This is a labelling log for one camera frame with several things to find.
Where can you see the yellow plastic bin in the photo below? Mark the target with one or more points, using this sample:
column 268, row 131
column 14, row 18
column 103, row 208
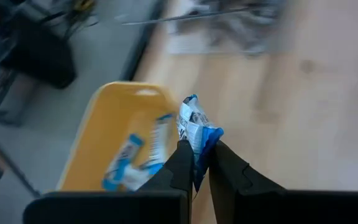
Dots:
column 104, row 124

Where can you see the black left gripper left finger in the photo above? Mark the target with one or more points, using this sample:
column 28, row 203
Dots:
column 120, row 208

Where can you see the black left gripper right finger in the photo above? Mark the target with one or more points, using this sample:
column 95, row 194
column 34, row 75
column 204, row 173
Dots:
column 275, row 208

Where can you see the black aluminium table frame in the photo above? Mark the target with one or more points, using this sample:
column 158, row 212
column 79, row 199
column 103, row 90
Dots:
column 141, row 46

